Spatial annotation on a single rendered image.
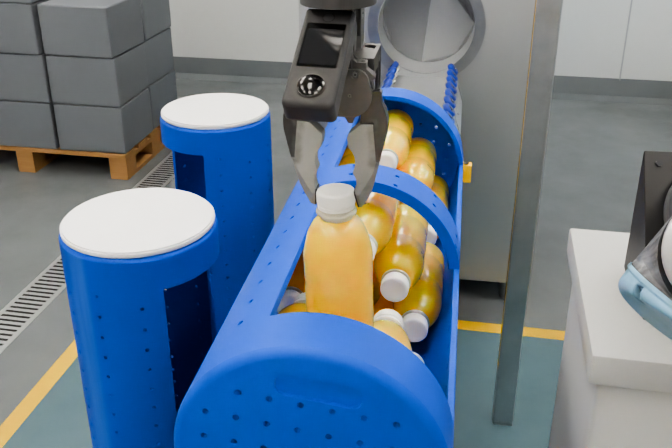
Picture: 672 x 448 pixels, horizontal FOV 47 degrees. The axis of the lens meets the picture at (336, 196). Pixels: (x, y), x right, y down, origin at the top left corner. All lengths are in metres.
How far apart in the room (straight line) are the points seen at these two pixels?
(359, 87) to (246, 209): 1.33
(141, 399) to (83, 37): 2.93
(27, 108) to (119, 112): 0.53
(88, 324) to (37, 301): 1.89
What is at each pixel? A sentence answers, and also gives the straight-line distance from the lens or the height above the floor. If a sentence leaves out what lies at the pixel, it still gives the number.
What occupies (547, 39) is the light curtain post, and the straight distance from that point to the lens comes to 2.05.
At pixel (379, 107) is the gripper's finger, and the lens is 0.73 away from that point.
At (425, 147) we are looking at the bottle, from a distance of 1.49.
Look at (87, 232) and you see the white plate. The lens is 1.44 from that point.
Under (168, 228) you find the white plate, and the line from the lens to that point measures 1.42.
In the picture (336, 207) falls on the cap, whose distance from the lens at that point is 0.76.
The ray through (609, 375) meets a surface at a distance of 0.93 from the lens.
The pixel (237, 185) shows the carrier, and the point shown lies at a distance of 1.99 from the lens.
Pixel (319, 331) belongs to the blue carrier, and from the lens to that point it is 0.76.
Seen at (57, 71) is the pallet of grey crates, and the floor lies 0.58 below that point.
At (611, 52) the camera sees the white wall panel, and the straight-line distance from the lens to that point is 5.88.
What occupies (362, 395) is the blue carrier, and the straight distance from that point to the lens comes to 0.76.
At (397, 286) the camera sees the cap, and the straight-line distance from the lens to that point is 1.07.
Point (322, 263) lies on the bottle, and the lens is 0.78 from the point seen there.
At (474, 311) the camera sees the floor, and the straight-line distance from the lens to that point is 3.12.
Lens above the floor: 1.66
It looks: 24 degrees down
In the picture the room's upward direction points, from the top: straight up
